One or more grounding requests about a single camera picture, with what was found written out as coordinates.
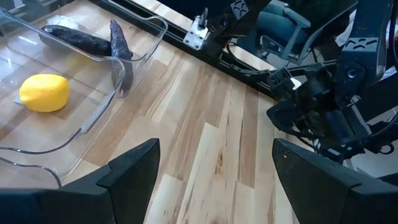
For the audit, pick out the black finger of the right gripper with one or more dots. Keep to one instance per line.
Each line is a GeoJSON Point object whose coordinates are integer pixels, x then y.
{"type": "Point", "coordinates": [283, 116]}
{"type": "Point", "coordinates": [281, 81]}

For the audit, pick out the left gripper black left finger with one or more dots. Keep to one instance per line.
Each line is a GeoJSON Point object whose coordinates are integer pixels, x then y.
{"type": "Point", "coordinates": [93, 202]}

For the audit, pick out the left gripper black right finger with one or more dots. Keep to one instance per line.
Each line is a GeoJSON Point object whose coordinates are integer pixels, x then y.
{"type": "Point", "coordinates": [326, 199]}

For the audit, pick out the yellow lemon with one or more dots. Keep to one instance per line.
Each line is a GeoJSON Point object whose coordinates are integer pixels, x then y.
{"type": "Point", "coordinates": [45, 93]}

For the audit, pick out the purple eggplant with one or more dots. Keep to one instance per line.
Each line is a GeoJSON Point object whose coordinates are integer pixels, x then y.
{"type": "Point", "coordinates": [77, 40]}
{"type": "Point", "coordinates": [119, 46]}

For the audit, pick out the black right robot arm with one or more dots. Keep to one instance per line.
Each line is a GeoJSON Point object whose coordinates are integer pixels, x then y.
{"type": "Point", "coordinates": [360, 62]}

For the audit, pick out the blue-grey office chair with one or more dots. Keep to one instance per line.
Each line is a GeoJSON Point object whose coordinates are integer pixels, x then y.
{"type": "Point", "coordinates": [276, 25]}

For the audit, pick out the clear plastic bin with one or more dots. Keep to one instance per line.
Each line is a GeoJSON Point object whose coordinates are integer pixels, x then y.
{"type": "Point", "coordinates": [146, 34]}
{"type": "Point", "coordinates": [18, 177]}
{"type": "Point", "coordinates": [77, 105]}

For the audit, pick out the silver table clamp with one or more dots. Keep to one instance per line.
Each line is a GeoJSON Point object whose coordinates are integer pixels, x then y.
{"type": "Point", "coordinates": [196, 34]}

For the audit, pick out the white tape label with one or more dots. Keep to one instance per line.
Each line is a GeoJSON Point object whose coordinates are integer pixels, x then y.
{"type": "Point", "coordinates": [17, 100]}

